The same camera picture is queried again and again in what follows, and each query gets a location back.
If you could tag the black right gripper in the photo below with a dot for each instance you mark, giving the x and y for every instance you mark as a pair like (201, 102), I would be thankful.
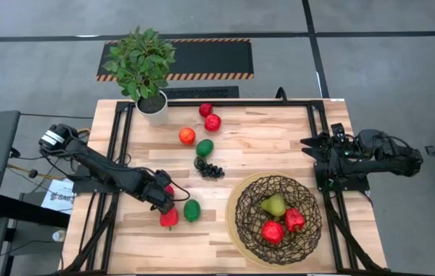
(328, 147)

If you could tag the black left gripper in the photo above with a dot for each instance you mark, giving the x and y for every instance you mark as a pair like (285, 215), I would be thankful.
(155, 193)

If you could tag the red bell pepper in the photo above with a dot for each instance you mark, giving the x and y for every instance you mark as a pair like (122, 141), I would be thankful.
(170, 190)
(272, 232)
(169, 219)
(294, 220)

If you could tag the dark purple grape bunch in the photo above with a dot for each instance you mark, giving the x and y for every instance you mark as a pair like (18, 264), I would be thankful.
(209, 170)

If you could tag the yellow-green pear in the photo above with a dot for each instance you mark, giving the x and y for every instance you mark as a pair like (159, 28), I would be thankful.
(275, 206)

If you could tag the orange-red tomato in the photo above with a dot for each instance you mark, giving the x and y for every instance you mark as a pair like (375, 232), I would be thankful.
(187, 136)

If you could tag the small red apple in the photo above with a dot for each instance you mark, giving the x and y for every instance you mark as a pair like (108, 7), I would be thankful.
(205, 110)

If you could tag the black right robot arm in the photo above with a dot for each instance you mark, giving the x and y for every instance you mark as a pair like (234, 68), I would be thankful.
(374, 165)

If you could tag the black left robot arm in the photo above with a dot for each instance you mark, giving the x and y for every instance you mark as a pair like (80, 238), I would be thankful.
(94, 161)

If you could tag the dark woven wicker basket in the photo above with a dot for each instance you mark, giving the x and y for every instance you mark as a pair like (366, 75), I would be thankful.
(248, 245)

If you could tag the round yellow woven placemat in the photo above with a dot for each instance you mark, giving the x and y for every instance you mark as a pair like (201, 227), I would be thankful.
(230, 226)

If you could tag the white printed paper sheet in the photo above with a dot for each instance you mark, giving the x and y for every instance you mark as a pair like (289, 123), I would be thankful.
(58, 191)

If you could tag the clear plastic bottle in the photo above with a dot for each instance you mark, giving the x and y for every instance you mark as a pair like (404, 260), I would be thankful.
(59, 235)

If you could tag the black floor vent grate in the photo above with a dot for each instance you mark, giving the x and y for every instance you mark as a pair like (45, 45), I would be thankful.
(202, 92)

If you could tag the black side desk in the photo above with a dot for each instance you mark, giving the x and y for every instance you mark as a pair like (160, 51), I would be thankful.
(29, 212)

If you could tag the black hazard-striped floor mat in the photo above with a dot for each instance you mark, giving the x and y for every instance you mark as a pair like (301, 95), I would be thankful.
(209, 57)

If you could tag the green plant in white pot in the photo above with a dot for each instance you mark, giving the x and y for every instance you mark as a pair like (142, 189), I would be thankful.
(142, 61)

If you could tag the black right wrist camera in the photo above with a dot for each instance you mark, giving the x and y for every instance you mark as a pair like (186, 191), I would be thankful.
(338, 130)

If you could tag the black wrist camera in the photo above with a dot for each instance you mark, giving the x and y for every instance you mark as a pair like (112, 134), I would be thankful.
(338, 130)
(163, 177)

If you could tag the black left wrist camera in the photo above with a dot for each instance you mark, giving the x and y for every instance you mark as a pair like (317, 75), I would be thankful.
(163, 177)

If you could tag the black aluminium table frame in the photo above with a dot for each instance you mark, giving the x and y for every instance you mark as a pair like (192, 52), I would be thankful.
(240, 103)

